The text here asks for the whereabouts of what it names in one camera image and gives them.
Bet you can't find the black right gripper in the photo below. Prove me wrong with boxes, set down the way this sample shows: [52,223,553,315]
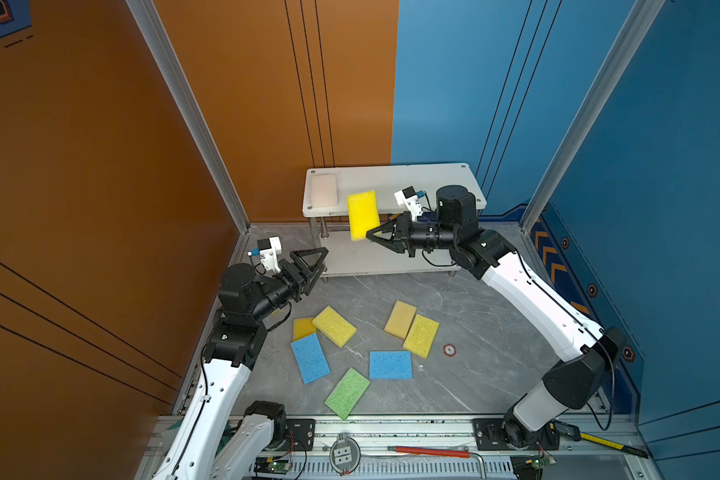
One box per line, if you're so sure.
[367,213,460,259]

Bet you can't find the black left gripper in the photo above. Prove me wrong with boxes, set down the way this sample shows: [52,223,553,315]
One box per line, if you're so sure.
[249,248,325,328]

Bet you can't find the yellow foam sponge front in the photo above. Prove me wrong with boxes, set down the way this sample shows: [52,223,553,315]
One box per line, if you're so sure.
[346,190,380,241]

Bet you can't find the white foam sponge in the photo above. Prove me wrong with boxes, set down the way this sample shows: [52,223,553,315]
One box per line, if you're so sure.
[309,173,339,209]

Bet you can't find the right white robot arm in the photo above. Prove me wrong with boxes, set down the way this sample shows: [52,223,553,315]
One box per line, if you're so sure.
[361,185,626,449]

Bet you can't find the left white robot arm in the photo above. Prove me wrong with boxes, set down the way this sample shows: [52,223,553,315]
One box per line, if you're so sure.
[153,239,329,479]

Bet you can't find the white two-tier metal shelf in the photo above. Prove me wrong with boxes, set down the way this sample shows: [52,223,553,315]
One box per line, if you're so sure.
[302,163,486,278]

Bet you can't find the small orange-yellow sponge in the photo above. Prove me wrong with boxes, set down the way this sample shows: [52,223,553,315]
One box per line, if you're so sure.
[292,317,317,342]

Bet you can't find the yellow cellulose sponge left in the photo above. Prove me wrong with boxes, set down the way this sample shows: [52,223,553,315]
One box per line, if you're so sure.
[312,306,357,348]

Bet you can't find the yellow cellulose sponge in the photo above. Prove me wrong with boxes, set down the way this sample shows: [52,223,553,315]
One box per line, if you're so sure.
[312,306,357,348]
[403,314,440,359]

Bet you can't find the orange-yellow thick sponge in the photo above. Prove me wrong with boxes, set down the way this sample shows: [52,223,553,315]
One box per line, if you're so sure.
[384,300,417,340]

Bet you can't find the blue cellulose sponge left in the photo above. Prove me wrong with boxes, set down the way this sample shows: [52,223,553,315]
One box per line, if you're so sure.
[291,334,330,384]

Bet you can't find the blue cellulose sponge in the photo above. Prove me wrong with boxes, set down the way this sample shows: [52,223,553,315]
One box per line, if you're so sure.
[291,334,330,384]
[369,350,413,380]

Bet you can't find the yellow cellulose sponge right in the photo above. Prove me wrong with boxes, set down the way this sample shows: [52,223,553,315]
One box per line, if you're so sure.
[403,314,440,359]

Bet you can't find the blue cellulose sponge centre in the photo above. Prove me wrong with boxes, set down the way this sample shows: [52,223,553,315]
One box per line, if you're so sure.
[369,350,413,380]

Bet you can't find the green cellulose sponge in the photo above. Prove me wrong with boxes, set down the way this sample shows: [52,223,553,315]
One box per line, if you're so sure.
[324,368,370,420]

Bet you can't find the round grey socket plate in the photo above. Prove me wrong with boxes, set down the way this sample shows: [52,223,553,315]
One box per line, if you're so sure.
[329,434,362,476]

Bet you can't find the green circuit board left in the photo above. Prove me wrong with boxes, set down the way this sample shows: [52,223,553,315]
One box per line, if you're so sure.
[252,457,292,478]

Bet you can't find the circuit board right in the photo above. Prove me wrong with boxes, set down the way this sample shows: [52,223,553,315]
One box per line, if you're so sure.
[524,453,557,471]

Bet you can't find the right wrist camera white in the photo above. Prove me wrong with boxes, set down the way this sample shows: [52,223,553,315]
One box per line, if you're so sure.
[394,186,427,221]

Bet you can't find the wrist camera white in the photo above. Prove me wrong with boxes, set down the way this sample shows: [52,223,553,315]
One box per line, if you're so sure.
[247,236,282,274]
[394,186,427,221]

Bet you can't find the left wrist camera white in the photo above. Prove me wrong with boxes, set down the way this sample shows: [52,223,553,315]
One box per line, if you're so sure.
[247,236,282,274]

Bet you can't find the small red ring marker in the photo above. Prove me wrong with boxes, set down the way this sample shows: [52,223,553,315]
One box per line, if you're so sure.
[443,344,457,357]

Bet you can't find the aluminium front rail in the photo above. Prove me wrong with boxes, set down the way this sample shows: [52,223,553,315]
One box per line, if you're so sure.
[137,412,661,480]

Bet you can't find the aluminium left corner post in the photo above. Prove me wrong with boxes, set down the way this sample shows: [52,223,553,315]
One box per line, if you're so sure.
[126,0,250,235]

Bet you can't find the aluminium corner post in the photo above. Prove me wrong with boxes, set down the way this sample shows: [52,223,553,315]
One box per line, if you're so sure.
[126,0,250,235]
[519,0,665,234]

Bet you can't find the red handled tool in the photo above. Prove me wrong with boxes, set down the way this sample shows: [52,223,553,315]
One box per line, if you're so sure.
[387,446,487,479]

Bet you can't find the aluminium right corner post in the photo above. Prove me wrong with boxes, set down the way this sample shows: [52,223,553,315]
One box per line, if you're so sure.
[519,0,665,234]

